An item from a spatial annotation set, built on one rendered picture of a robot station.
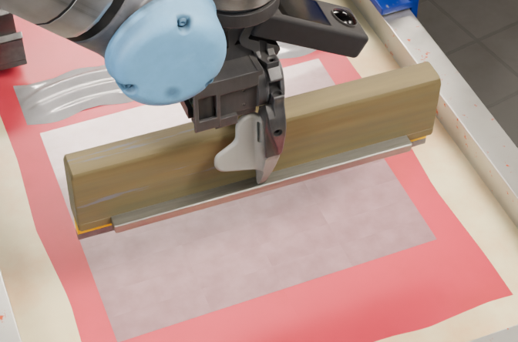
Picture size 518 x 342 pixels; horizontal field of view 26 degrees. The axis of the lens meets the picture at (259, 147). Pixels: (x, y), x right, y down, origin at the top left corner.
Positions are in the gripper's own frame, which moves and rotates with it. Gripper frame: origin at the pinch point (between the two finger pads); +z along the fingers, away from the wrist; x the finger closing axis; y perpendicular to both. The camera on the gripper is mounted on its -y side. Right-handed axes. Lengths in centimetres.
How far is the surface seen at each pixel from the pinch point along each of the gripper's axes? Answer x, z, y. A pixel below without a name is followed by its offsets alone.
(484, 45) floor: -110, 109, -106
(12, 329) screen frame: 3.4, 10.2, 25.6
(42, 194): -14.9, 13.6, 18.7
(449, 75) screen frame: -12.2, 9.8, -28.2
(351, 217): 0.3, 13.4, -10.5
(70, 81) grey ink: -30.2, 12.9, 11.3
